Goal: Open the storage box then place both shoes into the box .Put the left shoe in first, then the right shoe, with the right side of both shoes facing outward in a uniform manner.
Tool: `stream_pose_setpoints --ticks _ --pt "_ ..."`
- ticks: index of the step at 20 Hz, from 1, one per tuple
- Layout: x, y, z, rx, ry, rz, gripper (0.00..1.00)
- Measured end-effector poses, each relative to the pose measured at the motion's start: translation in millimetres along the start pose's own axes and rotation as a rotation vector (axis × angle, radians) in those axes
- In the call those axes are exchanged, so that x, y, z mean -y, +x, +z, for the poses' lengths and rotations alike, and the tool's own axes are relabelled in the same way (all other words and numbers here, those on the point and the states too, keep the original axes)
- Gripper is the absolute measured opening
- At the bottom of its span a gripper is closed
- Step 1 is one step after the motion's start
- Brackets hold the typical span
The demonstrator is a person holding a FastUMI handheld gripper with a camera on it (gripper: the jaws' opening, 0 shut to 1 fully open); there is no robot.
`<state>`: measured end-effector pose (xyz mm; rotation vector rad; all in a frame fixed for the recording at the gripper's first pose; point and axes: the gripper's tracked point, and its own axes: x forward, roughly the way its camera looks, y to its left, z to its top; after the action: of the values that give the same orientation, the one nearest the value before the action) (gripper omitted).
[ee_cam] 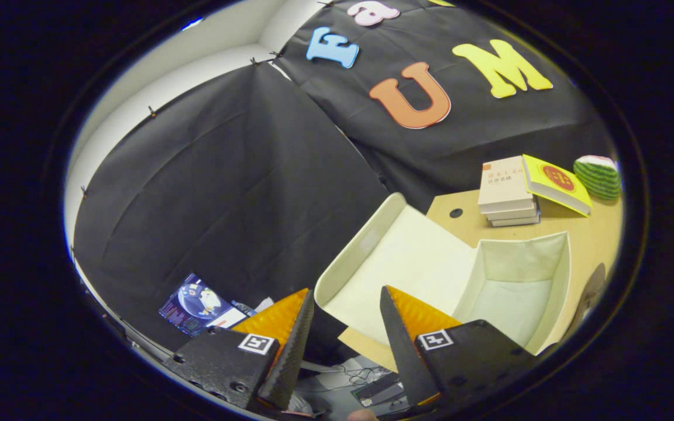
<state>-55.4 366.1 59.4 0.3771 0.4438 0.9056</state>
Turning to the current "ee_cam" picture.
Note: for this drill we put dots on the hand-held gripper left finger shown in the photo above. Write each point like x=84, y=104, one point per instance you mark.
x=290, y=351

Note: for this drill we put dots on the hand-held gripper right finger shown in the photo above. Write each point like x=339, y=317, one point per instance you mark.
x=401, y=345

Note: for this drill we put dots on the pale green fabric storage box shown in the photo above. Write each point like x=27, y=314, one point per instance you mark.
x=419, y=263

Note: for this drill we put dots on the brown fuzzy shoe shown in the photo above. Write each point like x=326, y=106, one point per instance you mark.
x=591, y=289

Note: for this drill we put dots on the blue globe print magazine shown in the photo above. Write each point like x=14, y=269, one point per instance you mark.
x=196, y=304

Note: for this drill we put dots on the blue-edged paperback book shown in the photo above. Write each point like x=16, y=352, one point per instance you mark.
x=515, y=222

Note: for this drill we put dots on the black backdrop cloth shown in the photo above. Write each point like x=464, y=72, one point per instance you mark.
x=226, y=193

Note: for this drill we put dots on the white paperback book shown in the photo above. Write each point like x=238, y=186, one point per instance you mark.
x=512, y=214

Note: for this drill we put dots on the beige cover book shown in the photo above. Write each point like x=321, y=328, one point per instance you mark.
x=504, y=181

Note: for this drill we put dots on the yellow book with red emblem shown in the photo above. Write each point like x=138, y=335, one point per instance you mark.
x=556, y=181

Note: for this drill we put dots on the watermelon slice plush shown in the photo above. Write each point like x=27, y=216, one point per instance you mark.
x=599, y=178

